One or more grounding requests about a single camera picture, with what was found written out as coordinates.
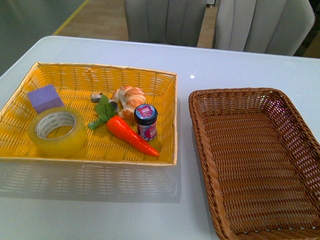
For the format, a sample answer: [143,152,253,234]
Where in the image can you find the clear packing tape roll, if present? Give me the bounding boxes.
[28,106,88,158]

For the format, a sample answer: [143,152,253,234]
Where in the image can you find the yellow wicker basket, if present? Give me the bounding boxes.
[0,62,178,166]

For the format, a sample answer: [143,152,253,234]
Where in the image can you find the brown wicker basket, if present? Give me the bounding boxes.
[188,88,320,240]

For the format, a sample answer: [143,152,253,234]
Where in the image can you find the small jar with blue lid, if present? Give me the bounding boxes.
[134,103,158,141]

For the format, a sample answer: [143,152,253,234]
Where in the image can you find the toy croissant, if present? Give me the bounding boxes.
[111,85,146,120]

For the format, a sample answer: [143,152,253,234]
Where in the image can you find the orange toy carrot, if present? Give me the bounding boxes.
[87,94,160,157]

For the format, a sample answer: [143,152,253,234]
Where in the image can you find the small grey toy figure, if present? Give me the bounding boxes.
[90,92,119,113]

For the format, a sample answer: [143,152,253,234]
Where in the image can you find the grey upholstered chair left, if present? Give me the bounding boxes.
[124,0,207,47]

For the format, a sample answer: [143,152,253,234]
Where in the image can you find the grey upholstered chair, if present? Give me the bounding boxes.
[212,0,316,56]
[124,0,207,47]

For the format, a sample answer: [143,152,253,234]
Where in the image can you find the purple foam block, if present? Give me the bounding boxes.
[27,84,65,114]

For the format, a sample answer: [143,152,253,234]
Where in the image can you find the grey upholstered chair right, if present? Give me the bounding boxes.
[212,0,316,56]

